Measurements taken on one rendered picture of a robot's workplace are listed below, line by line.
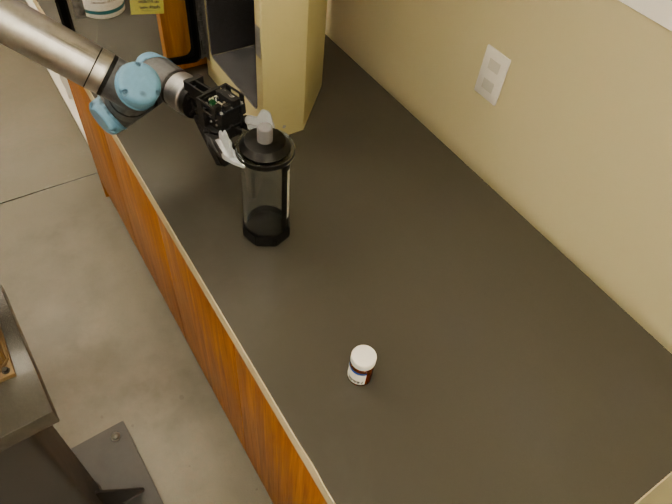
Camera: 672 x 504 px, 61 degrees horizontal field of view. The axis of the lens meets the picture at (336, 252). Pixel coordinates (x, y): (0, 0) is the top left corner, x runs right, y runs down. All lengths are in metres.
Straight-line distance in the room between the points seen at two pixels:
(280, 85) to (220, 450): 1.18
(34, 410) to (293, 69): 0.85
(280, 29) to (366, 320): 0.62
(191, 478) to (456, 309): 1.12
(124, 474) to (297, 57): 1.34
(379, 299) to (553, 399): 0.36
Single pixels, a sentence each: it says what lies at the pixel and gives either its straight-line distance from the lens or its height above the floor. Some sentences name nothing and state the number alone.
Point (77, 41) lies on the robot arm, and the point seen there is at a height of 1.32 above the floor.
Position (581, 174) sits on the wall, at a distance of 1.26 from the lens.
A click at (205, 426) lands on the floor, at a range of 2.02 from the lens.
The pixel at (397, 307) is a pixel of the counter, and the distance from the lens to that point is 1.12.
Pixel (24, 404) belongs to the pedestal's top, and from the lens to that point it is 1.09.
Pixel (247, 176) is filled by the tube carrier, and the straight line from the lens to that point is 1.06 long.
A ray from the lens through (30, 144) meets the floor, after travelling 3.08.
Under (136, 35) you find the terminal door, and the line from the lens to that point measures 1.55.
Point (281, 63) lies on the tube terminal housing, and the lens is 1.32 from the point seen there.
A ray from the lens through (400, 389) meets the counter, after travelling 1.04.
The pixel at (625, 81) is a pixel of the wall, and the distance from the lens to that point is 1.16.
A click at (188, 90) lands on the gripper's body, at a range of 1.15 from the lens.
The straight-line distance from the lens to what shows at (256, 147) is 1.03.
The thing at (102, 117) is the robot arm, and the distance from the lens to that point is 1.19.
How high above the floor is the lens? 1.85
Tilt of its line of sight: 50 degrees down
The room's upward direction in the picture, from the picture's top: 7 degrees clockwise
